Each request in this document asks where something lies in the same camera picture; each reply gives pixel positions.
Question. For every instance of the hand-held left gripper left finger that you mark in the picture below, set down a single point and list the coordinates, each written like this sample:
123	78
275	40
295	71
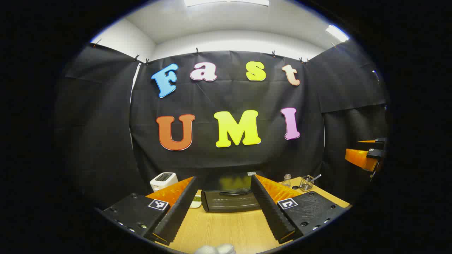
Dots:
178	208

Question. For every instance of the metal spoon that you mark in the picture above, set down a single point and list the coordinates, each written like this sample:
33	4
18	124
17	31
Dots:
315	177

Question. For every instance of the white divided snack dish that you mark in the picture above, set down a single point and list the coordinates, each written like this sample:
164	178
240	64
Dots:
196	201

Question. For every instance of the clear glass bottle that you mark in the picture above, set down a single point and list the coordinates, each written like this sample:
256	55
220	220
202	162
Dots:
286	181

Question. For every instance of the ceiling light panel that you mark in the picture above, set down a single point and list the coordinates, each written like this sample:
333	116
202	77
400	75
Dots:
337	33
226	2

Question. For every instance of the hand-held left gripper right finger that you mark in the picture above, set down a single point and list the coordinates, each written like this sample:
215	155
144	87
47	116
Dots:
270	208

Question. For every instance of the black backdrop cloth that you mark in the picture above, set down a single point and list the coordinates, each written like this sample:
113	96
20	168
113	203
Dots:
106	123

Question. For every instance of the white toaster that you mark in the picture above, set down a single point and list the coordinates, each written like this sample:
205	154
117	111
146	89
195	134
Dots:
163	180

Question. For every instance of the black electric oven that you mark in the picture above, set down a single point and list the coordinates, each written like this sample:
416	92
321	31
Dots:
229	203

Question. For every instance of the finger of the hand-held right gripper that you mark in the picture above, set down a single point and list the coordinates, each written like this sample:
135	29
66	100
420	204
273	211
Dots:
378	140
360	157

